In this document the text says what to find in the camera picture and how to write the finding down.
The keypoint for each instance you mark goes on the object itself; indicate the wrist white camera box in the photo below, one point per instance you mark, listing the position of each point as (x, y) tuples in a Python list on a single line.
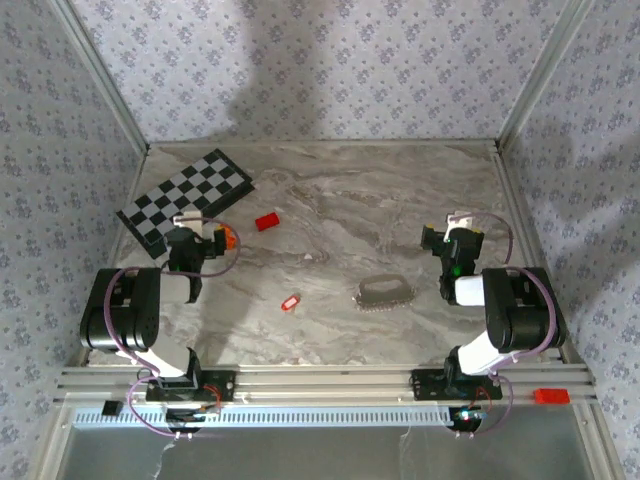
[(462, 221), (192, 222)]

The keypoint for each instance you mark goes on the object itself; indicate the aluminium back rail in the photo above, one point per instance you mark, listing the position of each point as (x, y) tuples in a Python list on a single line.
[(325, 143)]

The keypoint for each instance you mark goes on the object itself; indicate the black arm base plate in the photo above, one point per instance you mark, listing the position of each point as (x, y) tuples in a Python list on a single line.
[(220, 386), (425, 385)]

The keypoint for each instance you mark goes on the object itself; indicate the orange curved plastic piece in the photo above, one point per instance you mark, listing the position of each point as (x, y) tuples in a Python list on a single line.
[(230, 240)]

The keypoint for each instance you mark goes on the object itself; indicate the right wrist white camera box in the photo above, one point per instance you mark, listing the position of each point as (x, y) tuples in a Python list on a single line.
[(462, 221)]

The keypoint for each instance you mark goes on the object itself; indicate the small black box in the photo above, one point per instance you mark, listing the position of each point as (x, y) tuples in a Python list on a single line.
[(111, 407)]

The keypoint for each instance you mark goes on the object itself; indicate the long aluminium base rail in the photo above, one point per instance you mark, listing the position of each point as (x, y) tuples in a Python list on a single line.
[(325, 382)]

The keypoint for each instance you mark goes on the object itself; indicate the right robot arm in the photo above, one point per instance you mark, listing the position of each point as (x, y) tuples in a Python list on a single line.
[(520, 310)]

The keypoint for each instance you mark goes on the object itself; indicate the grey metal sheet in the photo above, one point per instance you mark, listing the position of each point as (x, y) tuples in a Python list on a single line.
[(325, 455)]

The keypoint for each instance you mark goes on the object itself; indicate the red rectangular block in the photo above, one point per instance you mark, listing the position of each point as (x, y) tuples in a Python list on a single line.
[(552, 396)]

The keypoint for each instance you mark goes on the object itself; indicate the aluminium frame post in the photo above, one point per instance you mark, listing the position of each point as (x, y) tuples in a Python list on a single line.
[(107, 85), (542, 75)]

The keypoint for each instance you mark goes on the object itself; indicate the aluminium side rail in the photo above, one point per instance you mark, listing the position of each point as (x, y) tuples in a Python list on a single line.
[(137, 175), (522, 200)]

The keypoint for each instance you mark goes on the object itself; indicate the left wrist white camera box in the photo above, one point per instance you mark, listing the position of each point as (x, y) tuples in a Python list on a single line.
[(192, 222)]

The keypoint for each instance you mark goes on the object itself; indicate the black grey chessboard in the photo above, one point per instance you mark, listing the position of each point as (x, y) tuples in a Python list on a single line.
[(190, 190)]

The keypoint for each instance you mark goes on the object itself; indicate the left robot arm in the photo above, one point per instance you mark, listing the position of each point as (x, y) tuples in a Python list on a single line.
[(125, 310)]

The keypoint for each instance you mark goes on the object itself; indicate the small red block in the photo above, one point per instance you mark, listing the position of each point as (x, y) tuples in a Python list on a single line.
[(266, 222)]

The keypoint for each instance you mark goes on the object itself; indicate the small controller circuit board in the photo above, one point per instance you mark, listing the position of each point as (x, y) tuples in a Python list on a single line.
[(467, 415), (190, 415)]

